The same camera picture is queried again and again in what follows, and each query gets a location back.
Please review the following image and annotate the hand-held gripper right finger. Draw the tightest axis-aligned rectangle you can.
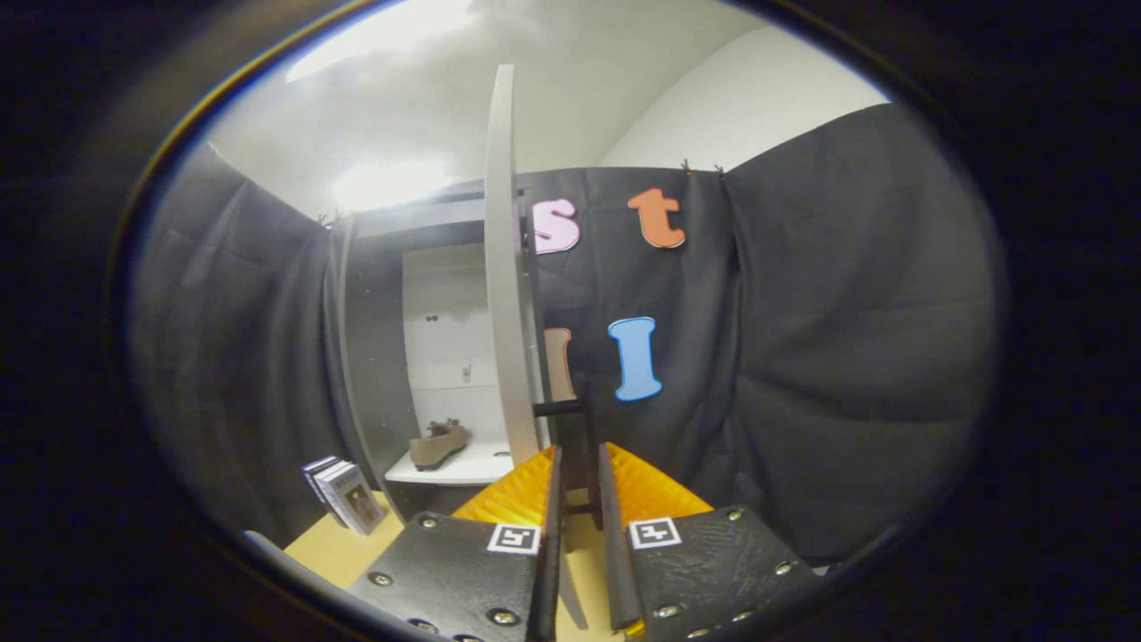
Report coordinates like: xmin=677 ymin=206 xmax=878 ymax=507
xmin=596 ymin=442 xmax=822 ymax=642

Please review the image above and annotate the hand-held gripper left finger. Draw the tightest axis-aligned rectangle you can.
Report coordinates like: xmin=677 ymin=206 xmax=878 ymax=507
xmin=348 ymin=445 xmax=565 ymax=642

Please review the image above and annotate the black door handle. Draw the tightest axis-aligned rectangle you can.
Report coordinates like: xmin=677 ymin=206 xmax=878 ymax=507
xmin=532 ymin=398 xmax=600 ymax=520

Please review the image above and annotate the brown fuzzy shoe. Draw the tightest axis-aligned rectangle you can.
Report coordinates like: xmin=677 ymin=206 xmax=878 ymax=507
xmin=408 ymin=418 xmax=472 ymax=473

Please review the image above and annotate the grey shoe cabinet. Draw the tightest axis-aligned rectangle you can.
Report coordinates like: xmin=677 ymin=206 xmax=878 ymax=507
xmin=337 ymin=178 xmax=538 ymax=522

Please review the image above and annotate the light grey shoe cabinet door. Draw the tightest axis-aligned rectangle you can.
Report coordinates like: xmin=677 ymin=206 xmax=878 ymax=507
xmin=484 ymin=64 xmax=591 ymax=630

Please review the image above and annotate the black backdrop cloth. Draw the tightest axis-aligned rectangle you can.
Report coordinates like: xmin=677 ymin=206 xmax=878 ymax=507
xmin=129 ymin=103 xmax=1010 ymax=564

